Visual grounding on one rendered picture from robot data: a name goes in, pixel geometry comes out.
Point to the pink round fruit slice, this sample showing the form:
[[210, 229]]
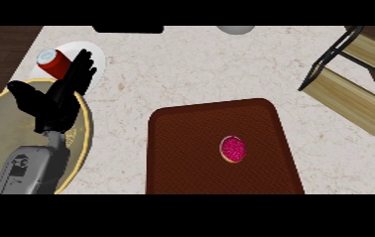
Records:
[[233, 149]]

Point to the yellow rimmed round plate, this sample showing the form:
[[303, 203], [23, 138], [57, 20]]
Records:
[[20, 128]]

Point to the brown rectangular tray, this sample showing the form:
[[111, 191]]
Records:
[[196, 138]]

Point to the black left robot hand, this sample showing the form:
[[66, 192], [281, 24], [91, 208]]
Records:
[[60, 98]]

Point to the black flat appliance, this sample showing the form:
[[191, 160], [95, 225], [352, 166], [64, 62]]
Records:
[[129, 29]]

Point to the red can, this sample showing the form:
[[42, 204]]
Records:
[[57, 62]]

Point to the wooden tiered shelf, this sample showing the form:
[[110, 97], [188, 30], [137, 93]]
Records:
[[345, 85]]

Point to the grey round object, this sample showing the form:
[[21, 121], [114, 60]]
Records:
[[235, 29]]

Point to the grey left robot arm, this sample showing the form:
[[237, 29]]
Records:
[[33, 168]]

